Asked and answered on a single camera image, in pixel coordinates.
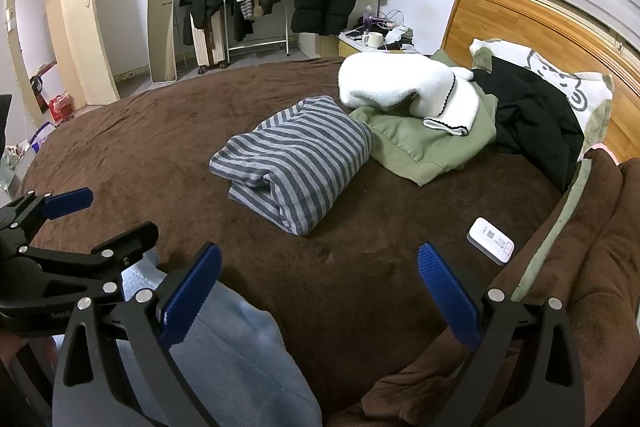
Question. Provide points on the white fleece garment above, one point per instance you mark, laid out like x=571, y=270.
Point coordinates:
x=390, y=82

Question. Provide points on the cartoon print pillow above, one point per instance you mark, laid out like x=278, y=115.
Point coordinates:
x=592, y=92

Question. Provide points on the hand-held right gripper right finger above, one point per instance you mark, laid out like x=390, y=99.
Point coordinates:
x=447, y=294

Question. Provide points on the grey striped hoodie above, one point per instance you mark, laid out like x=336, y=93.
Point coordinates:
x=300, y=157

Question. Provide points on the red bag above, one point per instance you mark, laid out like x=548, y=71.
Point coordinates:
x=61, y=109

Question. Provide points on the standing mirror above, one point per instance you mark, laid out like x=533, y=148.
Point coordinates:
x=162, y=17

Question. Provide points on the white remote control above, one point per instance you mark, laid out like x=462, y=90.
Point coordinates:
x=490, y=239

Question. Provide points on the wooden headboard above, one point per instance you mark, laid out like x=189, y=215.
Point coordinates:
x=500, y=17

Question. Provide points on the pale wooden door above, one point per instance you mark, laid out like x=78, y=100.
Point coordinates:
x=85, y=32

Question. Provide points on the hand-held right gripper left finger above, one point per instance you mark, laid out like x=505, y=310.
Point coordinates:
x=192, y=292

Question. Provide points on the white mug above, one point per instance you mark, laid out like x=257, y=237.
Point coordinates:
x=372, y=41

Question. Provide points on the person's light blue fleece clothing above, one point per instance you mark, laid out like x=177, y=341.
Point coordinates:
x=240, y=357

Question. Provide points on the purple plastic basket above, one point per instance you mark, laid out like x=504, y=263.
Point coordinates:
x=40, y=139

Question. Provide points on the green sweatshirt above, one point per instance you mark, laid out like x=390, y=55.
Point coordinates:
x=415, y=149

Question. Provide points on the yellow nightstand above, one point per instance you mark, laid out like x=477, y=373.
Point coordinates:
x=320, y=47

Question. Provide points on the black garment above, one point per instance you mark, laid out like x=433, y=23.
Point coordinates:
x=535, y=117

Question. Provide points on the brown folded duvet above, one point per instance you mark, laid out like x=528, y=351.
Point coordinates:
x=600, y=257

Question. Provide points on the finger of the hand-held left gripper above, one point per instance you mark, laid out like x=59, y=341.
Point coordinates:
x=67, y=203
x=132, y=244

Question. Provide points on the brown bed blanket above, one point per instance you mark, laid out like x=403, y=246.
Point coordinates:
x=375, y=257

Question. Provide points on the purple bottle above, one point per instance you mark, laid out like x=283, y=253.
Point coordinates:
x=369, y=19

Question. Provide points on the cream suitcase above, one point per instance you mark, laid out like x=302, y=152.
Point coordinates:
x=207, y=44

